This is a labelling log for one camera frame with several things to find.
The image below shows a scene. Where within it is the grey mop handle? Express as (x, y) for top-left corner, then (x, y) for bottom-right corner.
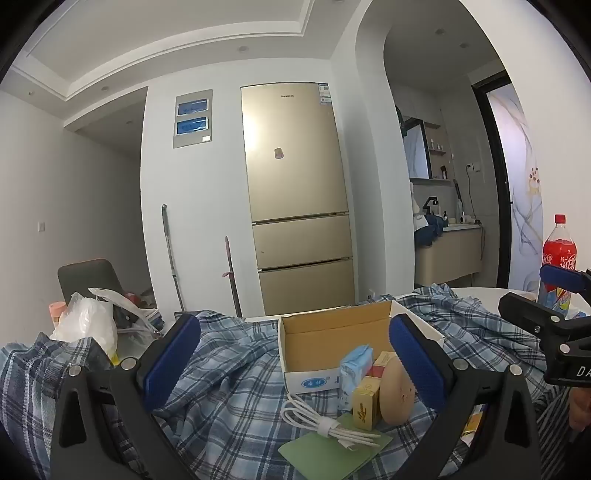
(161, 204), (185, 312)

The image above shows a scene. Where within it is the grey wall panel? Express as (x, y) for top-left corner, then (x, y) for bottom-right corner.
(173, 89), (214, 149)

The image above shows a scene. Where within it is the person's right hand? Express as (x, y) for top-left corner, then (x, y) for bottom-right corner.
(569, 388), (591, 432)

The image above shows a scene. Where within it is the cardboard box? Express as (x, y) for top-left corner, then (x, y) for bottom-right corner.
(277, 300), (446, 395)

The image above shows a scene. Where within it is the white cable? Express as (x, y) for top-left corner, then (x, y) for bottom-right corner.
(281, 392), (383, 450)

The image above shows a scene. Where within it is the marbled wall panel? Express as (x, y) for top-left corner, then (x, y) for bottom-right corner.
(487, 88), (544, 291)

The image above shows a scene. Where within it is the gold refrigerator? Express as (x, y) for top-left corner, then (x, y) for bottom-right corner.
(240, 82), (356, 317)

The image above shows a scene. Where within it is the person's striped clothing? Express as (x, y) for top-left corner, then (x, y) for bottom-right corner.
(536, 392), (588, 480)

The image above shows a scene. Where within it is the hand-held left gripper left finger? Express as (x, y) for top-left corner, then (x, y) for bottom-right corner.
(48, 313), (204, 480)

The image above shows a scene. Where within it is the yellow cigarette pack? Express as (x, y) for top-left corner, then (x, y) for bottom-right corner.
(353, 376), (382, 432)

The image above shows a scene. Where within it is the blue plaid cloth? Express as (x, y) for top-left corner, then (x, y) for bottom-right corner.
(0, 281), (573, 480)

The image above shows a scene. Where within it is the round wooden disc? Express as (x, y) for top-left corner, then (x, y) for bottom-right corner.
(379, 353), (419, 426)

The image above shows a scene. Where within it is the white plastic bag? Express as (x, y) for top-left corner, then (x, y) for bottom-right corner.
(50, 288), (162, 361)

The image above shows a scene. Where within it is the green felt pouch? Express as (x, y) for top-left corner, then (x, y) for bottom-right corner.
(278, 412), (393, 478)

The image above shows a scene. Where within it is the black door frame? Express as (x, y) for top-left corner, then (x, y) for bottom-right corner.
(471, 74), (515, 289)

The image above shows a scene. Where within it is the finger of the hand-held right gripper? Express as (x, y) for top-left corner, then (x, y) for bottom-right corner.
(498, 292), (570, 339)
(539, 264), (591, 306)

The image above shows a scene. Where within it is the beige vanity cabinet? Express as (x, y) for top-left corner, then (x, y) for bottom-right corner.
(414, 226), (483, 287)

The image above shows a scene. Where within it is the blue tissue pack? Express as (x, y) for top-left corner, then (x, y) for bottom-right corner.
(339, 345), (374, 411)

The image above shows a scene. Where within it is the dark blue cloth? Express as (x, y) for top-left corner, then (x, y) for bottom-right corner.
(414, 215), (448, 247)

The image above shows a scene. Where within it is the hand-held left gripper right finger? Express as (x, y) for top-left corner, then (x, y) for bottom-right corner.
(388, 314), (543, 480)

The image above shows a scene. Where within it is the red and gold cigarette pack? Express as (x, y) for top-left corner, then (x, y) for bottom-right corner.
(369, 352), (398, 384)

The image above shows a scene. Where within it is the red soda bottle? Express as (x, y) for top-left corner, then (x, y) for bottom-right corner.
(537, 213), (580, 317)

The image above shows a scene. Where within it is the bathroom mirror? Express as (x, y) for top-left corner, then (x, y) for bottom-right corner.
(402, 117), (433, 181)

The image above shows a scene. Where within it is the dark chair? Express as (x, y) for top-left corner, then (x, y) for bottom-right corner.
(58, 258), (125, 308)

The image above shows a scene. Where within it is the dark broom handle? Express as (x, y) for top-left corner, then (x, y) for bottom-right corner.
(224, 236), (243, 318)

